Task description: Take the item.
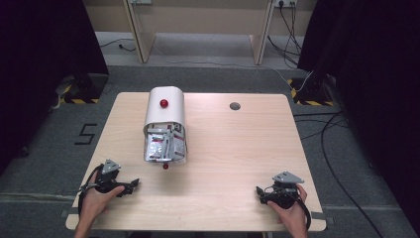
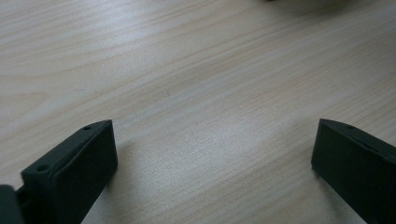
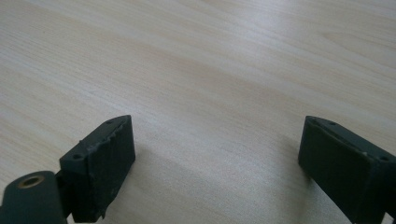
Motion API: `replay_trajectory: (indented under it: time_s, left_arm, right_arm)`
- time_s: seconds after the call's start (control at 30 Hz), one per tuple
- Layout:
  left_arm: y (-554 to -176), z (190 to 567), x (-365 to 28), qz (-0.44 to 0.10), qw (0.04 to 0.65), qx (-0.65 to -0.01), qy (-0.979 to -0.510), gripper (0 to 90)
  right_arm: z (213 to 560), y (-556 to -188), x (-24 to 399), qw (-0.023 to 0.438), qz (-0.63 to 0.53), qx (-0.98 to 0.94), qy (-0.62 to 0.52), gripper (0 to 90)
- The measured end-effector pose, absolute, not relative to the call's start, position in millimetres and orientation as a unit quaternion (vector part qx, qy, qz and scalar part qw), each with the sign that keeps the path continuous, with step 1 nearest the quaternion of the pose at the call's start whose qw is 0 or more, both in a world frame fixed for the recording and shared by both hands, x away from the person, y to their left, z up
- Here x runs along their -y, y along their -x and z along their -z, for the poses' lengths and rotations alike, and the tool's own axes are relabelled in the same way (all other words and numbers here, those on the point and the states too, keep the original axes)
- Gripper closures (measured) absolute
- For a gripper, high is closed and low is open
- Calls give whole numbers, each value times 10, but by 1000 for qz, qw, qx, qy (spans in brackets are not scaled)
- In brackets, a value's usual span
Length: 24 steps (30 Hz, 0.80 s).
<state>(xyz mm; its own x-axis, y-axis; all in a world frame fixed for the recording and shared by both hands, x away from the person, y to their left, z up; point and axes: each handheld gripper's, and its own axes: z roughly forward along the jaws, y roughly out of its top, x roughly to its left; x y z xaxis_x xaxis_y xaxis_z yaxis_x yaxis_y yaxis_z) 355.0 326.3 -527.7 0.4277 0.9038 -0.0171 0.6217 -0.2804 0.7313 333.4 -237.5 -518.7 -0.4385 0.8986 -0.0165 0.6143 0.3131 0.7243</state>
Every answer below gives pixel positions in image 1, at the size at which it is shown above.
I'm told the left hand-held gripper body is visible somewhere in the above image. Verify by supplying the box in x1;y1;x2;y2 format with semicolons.
94;159;126;194

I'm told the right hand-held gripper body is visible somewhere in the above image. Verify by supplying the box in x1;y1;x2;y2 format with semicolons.
262;171;305;210

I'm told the white box with red knobs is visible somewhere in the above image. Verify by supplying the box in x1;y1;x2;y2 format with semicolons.
142;85;188;171

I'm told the person's left hand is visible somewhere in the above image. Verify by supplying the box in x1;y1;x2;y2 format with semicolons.
78;172;126;222

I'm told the person's right hand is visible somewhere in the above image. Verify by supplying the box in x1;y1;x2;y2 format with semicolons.
266;183;309;231

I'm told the grey tape piece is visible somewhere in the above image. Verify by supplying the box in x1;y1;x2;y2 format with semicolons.
59;207;79;218
310;211;335;226

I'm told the pile of silver packets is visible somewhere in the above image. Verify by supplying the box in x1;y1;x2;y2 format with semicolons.
145;122;186;163

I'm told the stand base with striped tape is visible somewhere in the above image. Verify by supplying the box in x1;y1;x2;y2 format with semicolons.
286;76;335;107
54;72;110;105

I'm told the black curtain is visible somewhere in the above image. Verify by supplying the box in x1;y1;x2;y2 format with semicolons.
296;0;420;229
0;0;110;175

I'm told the black strap of left gripper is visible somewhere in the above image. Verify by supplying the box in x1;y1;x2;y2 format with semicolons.
77;163;104;217

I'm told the black strap of gripper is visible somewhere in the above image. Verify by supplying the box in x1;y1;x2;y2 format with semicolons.
289;189;312;231
77;163;104;217

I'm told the black strap of right gripper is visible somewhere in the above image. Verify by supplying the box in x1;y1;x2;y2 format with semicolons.
289;189;312;231

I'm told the long black floor cable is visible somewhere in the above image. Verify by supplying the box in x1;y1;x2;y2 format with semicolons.
292;110;385;238

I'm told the thin white cable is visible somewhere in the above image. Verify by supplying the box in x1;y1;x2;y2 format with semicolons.
155;46;314;92

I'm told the black cable with plug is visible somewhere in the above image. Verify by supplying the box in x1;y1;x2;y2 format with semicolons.
99;38;137;54

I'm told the light wooden desk frame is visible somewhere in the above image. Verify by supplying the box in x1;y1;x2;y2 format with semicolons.
122;0;275;66

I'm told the bundle of black cables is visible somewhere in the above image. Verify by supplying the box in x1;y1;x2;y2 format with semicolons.
266;0;303;68

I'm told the white wall socket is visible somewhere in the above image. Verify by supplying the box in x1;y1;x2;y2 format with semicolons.
273;0;298;8

